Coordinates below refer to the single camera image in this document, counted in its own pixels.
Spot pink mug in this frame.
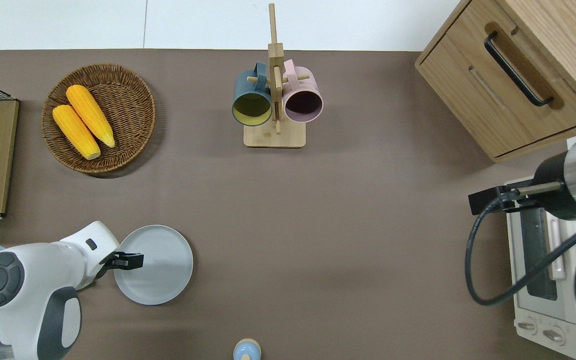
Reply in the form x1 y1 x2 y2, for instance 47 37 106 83
282 59 324 124

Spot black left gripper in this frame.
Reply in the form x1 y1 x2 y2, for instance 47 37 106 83
94 252 145 281

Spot white toaster oven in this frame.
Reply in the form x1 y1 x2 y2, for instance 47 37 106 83
504 175 576 360

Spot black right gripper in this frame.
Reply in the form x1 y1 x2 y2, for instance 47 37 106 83
469 151 576 222

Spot dark blue mug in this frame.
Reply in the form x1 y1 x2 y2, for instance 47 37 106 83
231 62 274 127

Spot brown table mat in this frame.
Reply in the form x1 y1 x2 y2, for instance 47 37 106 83
0 49 576 360

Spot wooden mug tree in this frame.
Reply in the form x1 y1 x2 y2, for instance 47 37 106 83
243 3 307 149

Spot brown wicker basket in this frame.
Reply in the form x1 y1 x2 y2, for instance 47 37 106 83
41 63 157 175

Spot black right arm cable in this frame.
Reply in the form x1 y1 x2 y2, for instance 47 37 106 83
465 194 576 306

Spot toaster oven door handle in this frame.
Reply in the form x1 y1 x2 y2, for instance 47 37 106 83
548 217 567 281

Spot black cabinet handle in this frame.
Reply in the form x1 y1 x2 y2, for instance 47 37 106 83
484 31 555 107

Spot yellow corn cob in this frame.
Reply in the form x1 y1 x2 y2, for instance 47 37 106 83
66 84 116 149
52 104 102 161

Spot blue service bell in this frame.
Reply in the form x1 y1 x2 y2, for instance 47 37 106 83
233 338 262 360

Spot light wooden cabinet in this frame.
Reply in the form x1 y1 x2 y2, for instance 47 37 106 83
414 0 576 164

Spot gray round plate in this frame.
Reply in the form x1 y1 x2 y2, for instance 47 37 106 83
113 224 194 306

